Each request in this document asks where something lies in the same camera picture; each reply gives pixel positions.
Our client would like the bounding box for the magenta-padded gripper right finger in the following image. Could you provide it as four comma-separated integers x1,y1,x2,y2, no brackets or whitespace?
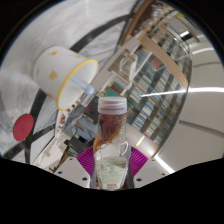
128,145,169,189

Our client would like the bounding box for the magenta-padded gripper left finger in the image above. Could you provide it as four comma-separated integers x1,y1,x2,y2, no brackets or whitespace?
54,146,99,190

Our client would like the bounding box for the clear plastic bottle white cap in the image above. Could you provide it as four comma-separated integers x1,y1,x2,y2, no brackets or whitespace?
91,96,132,192

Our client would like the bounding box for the straight ceiling light strip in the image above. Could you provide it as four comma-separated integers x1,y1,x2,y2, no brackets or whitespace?
153,154,177,175

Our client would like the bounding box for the dark building model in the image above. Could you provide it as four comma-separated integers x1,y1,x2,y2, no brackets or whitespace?
71,99,100,129
64,133,94,158

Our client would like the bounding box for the flat round red coaster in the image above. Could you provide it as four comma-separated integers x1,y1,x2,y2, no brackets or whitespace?
12,113,35,142

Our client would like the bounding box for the pale blue spoon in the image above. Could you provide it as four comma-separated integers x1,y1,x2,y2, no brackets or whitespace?
69,76,97,97

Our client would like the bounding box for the white cup yellow rim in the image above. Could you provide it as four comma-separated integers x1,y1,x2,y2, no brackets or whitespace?
32,45,100,112

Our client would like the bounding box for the white architectural model with ramp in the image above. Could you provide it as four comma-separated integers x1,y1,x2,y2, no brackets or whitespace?
106,48,139,88

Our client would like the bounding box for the glass-fronted side bookshelf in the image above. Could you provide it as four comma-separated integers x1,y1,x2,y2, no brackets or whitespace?
149,13,203,69

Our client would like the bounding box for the curved wooden slatted bench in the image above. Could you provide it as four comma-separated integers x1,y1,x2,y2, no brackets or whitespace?
119,0,152,45

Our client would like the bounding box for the tall wooden bookshelf wall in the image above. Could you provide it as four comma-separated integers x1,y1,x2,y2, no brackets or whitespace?
99,43,194,158

